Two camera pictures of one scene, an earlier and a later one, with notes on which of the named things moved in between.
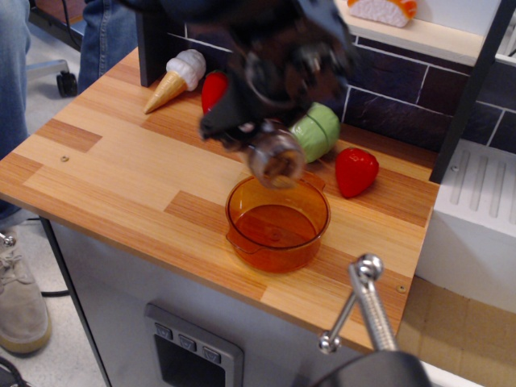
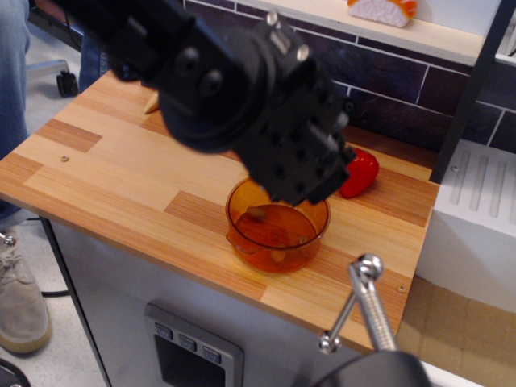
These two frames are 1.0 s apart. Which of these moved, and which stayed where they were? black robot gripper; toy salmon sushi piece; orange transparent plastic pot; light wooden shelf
Moved: black robot gripper
Stayed: orange transparent plastic pot; light wooden shelf; toy salmon sushi piece
